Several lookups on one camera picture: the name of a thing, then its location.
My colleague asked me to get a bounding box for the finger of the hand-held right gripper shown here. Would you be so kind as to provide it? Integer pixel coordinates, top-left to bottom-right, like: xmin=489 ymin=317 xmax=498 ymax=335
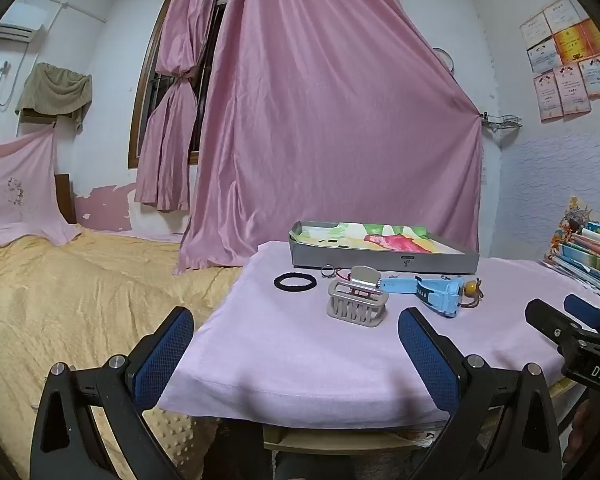
xmin=564 ymin=294 xmax=600 ymax=335
xmin=525 ymin=299 xmax=588 ymax=356

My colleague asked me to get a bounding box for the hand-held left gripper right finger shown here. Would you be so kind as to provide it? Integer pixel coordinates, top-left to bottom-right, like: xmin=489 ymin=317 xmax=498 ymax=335
xmin=397 ymin=307 xmax=563 ymax=480

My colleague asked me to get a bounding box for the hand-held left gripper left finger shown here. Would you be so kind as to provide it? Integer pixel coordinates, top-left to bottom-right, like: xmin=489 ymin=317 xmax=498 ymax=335
xmin=30 ymin=306 xmax=196 ymax=480

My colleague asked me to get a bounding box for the blue smartwatch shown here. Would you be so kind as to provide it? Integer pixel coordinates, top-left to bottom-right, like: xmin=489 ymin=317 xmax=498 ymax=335
xmin=380 ymin=275 xmax=468 ymax=319

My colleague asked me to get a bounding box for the amber bead cord bracelet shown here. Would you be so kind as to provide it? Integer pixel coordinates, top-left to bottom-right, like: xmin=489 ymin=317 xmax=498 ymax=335
xmin=460 ymin=277 xmax=483 ymax=308

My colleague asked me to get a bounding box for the grey hair claw clip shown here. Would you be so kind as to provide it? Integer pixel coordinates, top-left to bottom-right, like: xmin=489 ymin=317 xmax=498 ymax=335
xmin=326 ymin=265 xmax=387 ymax=329

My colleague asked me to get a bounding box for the black hair tie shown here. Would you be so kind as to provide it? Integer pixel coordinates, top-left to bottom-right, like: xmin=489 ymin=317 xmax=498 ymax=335
xmin=273 ymin=272 xmax=318 ymax=292

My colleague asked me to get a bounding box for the person's right hand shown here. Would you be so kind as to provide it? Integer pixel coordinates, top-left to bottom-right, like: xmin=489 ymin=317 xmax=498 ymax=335
xmin=562 ymin=397 xmax=600 ymax=467

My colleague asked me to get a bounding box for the stack of books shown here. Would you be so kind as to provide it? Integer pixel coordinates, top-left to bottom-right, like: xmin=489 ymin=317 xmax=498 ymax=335
xmin=545 ymin=197 xmax=600 ymax=297

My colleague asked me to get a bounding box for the yellow dotted blanket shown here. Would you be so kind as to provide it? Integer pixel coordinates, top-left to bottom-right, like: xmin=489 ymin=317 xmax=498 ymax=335
xmin=0 ymin=225 xmax=261 ymax=480

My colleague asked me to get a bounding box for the wooden table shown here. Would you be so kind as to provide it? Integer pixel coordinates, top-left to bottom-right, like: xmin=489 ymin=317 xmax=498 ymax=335
xmin=262 ymin=377 xmax=581 ymax=456

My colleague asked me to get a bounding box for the pink tablecloth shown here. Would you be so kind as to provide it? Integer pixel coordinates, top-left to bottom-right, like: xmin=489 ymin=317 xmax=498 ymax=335
xmin=157 ymin=240 xmax=600 ymax=426

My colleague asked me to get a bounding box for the colourful printed cloth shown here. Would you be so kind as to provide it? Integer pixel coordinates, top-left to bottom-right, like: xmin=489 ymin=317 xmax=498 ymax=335
xmin=300 ymin=222 xmax=468 ymax=256

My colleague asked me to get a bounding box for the brown wooden headboard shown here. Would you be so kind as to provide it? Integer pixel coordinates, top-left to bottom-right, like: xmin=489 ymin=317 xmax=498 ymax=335
xmin=55 ymin=174 xmax=77 ymax=223

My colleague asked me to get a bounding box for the embroidered pink sheet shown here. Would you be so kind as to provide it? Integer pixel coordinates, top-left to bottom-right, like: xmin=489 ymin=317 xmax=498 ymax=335
xmin=0 ymin=122 xmax=83 ymax=248

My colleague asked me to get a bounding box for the tied pink curtain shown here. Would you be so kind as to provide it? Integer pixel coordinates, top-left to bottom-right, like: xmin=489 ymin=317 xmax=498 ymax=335
xmin=134 ymin=0 xmax=231 ymax=212

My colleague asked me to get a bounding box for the large pink curtain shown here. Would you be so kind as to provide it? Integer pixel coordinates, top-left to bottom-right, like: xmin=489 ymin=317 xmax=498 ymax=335
xmin=172 ymin=0 xmax=483 ymax=276

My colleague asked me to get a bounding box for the olive green towel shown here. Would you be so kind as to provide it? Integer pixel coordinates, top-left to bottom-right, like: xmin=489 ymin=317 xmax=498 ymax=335
xmin=15 ymin=62 xmax=93 ymax=133

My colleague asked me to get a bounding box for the white air conditioner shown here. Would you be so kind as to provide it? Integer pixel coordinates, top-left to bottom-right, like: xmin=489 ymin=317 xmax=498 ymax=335
xmin=0 ymin=22 xmax=43 ymax=44

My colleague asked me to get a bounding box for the wire wall rack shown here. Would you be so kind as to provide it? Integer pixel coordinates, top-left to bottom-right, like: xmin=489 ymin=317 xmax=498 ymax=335
xmin=480 ymin=112 xmax=523 ymax=134

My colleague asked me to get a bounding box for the group of wall certificates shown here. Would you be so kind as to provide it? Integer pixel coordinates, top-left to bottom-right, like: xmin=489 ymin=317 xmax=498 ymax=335
xmin=520 ymin=0 xmax=600 ymax=122

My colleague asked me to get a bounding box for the round wall clock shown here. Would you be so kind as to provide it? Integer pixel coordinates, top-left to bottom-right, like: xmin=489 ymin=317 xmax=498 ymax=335
xmin=432 ymin=47 xmax=455 ymax=73

